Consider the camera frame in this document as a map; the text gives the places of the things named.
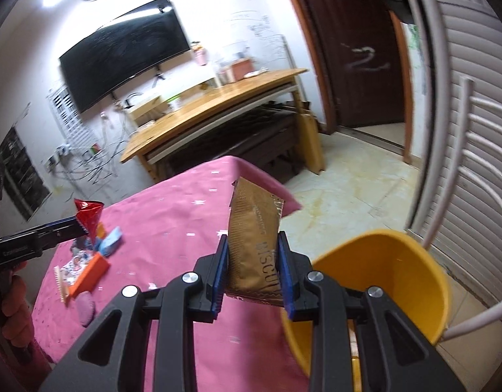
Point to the person's left forearm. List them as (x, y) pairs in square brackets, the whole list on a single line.
[(6, 359)]

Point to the white slatted shutter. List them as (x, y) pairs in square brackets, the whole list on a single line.
[(479, 32)]

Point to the white power socket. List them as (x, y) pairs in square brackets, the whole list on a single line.
[(61, 153)]

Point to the person's left hand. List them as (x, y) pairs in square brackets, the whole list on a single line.
[(16, 302)]

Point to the dark wall panel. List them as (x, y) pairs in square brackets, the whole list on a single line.
[(22, 175)]

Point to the pink cup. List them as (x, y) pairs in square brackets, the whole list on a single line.
[(200, 55)]

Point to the black wall television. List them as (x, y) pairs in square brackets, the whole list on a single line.
[(120, 53)]

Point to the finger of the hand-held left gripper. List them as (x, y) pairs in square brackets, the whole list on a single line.
[(67, 228)]

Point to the eye chart poster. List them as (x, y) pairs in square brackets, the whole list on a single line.
[(67, 118)]

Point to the blue packet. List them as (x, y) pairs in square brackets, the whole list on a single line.
[(112, 241)]

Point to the yellow plastic bucket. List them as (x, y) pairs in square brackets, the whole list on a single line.
[(398, 269)]

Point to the orange cardboard box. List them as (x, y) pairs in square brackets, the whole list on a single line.
[(89, 275)]

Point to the red foil wrapper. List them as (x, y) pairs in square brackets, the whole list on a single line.
[(89, 214)]

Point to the white printed snack packet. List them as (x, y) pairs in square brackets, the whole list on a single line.
[(73, 269)]

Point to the dark brown door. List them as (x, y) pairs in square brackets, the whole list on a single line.
[(349, 28)]

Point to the wooden desk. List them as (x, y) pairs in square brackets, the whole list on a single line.
[(202, 106)]

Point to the white chair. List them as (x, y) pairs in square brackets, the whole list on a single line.
[(435, 102)]

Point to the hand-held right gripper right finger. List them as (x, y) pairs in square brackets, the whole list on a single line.
[(284, 277)]

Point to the white jar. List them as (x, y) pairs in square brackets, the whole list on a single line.
[(174, 104)]

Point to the pink star tablecloth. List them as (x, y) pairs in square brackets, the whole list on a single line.
[(161, 220)]

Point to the small white object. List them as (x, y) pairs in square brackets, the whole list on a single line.
[(255, 73)]

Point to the purple soft pouch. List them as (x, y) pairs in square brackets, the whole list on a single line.
[(85, 308)]

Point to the white desk shelf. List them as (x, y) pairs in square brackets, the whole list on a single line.
[(149, 108)]

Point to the dark leather bench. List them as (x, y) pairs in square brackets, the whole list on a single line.
[(255, 130)]

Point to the gold biscuit wrapper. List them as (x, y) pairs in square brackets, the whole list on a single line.
[(251, 245)]

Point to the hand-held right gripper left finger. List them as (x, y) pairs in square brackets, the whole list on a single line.
[(220, 277)]

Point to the clear plastic container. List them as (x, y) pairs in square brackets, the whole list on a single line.
[(234, 67)]

